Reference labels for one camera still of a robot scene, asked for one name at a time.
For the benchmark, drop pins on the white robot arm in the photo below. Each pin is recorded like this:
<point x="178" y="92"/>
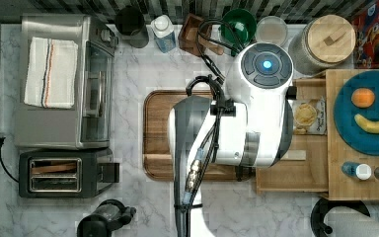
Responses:
<point x="244" y="120"/>

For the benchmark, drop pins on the wooden cutting board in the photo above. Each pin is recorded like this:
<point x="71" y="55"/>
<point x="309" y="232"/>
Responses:
<point x="157" y="159"/>

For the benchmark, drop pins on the blue bottle with white cap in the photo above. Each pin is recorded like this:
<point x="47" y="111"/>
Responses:
<point x="164" y="34"/>

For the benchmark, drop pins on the wooden utensil holder box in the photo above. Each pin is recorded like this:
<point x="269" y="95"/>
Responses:
<point x="188" y="33"/>

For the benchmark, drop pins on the silver toaster oven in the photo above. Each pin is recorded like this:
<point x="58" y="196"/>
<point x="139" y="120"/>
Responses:
<point x="88" y="123"/>

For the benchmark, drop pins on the green mug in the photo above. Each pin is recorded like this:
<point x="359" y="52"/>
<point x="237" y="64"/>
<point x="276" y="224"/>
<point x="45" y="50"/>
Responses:
<point x="244" y="24"/>

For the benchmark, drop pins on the black cup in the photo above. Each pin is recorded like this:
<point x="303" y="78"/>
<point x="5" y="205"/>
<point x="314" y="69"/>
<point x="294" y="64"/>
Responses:
<point x="131" y="25"/>

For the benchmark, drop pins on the chips snack bag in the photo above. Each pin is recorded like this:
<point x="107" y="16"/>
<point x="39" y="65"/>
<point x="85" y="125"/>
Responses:
<point x="309" y="117"/>

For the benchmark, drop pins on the clear container with cereal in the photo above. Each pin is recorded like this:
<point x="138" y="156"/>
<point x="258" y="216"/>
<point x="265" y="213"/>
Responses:
<point x="272" y="29"/>

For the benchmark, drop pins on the black two-slot toaster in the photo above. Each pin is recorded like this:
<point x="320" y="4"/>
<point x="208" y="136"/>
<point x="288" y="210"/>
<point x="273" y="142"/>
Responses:
<point x="67" y="173"/>

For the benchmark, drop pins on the white striped dish towel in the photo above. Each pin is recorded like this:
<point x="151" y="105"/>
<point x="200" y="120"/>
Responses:
<point x="51" y="73"/>

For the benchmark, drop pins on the blue round plate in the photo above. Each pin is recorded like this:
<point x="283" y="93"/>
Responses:
<point x="344" y="112"/>

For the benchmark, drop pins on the jar with wooden lid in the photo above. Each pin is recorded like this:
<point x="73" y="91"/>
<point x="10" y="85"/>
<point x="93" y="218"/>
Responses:
<point x="324" y="43"/>

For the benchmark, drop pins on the black paper towel holder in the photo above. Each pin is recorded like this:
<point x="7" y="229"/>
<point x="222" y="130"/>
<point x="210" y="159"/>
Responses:
<point x="331" y="218"/>

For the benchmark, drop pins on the orange fruit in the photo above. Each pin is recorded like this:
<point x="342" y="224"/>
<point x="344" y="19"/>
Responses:
<point x="363" y="98"/>

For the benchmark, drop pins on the blue shaker white cap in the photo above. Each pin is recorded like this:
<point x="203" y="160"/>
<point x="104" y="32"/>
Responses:
<point x="360" y="171"/>

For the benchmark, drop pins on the red Froot Loops cereal box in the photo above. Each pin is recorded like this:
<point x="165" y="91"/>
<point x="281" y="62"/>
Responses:
<point x="366" y="52"/>

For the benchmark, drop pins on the wooden spoon handle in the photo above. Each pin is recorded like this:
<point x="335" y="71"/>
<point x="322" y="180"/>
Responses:
<point x="213" y="47"/>

